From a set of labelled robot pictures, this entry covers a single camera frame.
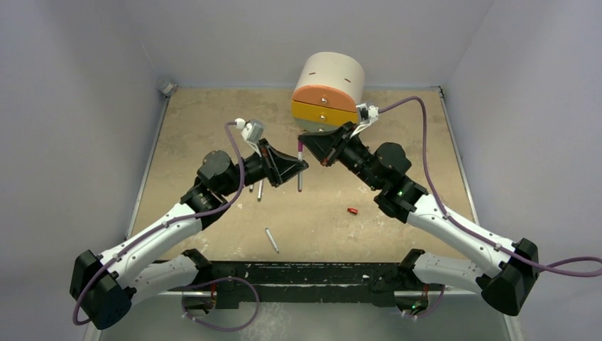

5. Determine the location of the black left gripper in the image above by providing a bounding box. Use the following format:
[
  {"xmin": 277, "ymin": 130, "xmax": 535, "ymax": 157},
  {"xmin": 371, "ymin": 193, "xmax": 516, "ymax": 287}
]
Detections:
[{"xmin": 219, "ymin": 139, "xmax": 307, "ymax": 197}]

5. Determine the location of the grey marker pen blue tip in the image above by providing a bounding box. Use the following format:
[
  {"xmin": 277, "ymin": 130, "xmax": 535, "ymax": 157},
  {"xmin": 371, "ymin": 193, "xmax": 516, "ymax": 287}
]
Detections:
[{"xmin": 256, "ymin": 180, "xmax": 264, "ymax": 202}]

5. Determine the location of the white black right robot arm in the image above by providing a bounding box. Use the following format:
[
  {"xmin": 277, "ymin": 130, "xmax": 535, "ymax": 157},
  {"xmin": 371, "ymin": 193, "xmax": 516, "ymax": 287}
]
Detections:
[{"xmin": 298, "ymin": 122, "xmax": 539, "ymax": 316}]

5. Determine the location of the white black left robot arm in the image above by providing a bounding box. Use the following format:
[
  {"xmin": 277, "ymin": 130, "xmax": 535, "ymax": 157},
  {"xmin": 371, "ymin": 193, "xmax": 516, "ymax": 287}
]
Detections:
[{"xmin": 70, "ymin": 139, "xmax": 309, "ymax": 330}]

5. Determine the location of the round cream drawer cabinet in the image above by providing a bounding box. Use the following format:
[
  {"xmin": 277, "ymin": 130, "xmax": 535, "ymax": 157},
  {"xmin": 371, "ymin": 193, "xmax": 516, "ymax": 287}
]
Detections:
[{"xmin": 290, "ymin": 52, "xmax": 365, "ymax": 132}]

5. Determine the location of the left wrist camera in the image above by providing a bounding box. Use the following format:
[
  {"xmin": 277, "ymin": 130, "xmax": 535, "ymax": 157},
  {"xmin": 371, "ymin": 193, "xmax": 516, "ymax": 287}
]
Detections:
[{"xmin": 234, "ymin": 118, "xmax": 265, "ymax": 155}]

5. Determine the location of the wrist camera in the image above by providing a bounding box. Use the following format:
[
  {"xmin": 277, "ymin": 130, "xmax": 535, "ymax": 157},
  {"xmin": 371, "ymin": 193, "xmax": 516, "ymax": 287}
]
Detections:
[
  {"xmin": 234, "ymin": 118, "xmax": 265, "ymax": 155},
  {"xmin": 351, "ymin": 103, "xmax": 379, "ymax": 138}
]

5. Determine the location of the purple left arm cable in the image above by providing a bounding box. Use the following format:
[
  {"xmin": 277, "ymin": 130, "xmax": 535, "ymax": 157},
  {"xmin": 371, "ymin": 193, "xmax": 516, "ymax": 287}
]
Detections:
[{"xmin": 72, "ymin": 121, "xmax": 246, "ymax": 327}]

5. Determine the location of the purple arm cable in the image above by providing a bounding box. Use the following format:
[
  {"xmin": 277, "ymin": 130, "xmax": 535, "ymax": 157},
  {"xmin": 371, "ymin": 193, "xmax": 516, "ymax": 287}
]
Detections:
[
  {"xmin": 377, "ymin": 96, "xmax": 602, "ymax": 278},
  {"xmin": 72, "ymin": 121, "xmax": 246, "ymax": 327}
]

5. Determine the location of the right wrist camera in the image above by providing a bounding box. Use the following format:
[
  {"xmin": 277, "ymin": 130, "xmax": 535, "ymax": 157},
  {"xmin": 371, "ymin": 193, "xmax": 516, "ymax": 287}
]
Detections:
[{"xmin": 351, "ymin": 103, "xmax": 379, "ymax": 138}]

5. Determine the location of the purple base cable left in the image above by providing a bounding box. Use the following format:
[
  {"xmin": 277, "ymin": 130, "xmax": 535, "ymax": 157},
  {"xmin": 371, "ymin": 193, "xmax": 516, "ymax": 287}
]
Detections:
[{"xmin": 181, "ymin": 276, "xmax": 261, "ymax": 332}]

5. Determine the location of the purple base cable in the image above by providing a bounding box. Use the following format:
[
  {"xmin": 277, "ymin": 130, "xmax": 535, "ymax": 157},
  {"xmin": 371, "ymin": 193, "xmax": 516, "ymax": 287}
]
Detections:
[
  {"xmin": 181, "ymin": 276, "xmax": 261, "ymax": 332},
  {"xmin": 400, "ymin": 281, "xmax": 449, "ymax": 321}
]

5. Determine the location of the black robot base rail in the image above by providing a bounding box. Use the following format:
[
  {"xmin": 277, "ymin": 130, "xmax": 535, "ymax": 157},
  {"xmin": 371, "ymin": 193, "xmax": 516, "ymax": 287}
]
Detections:
[{"xmin": 184, "ymin": 250, "xmax": 442, "ymax": 309}]

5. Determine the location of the grey corner bracket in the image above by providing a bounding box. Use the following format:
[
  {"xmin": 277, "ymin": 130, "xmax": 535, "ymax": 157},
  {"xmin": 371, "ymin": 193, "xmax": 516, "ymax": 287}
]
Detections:
[{"xmin": 156, "ymin": 77, "xmax": 178, "ymax": 97}]

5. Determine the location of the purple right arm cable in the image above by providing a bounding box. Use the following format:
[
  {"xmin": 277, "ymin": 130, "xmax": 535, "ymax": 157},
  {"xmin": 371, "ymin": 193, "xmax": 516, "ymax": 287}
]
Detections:
[{"xmin": 377, "ymin": 96, "xmax": 602, "ymax": 278}]

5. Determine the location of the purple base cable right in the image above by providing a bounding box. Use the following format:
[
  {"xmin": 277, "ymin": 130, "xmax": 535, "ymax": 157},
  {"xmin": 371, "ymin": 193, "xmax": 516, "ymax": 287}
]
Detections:
[{"xmin": 400, "ymin": 281, "xmax": 449, "ymax": 321}]

